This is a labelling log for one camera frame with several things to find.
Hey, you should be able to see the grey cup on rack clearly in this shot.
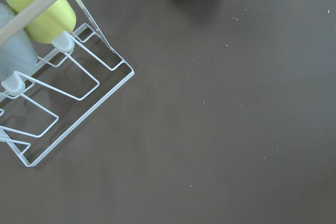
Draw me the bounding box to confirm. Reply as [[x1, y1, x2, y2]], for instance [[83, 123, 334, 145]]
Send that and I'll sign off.
[[0, 3, 39, 82]]

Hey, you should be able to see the yellow cup on rack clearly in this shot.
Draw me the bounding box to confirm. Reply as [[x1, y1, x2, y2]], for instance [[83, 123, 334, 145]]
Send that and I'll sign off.
[[6, 0, 76, 44]]

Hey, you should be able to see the white wire drying rack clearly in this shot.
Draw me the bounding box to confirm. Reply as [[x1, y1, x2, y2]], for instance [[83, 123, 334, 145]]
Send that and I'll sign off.
[[1, 0, 134, 167]]

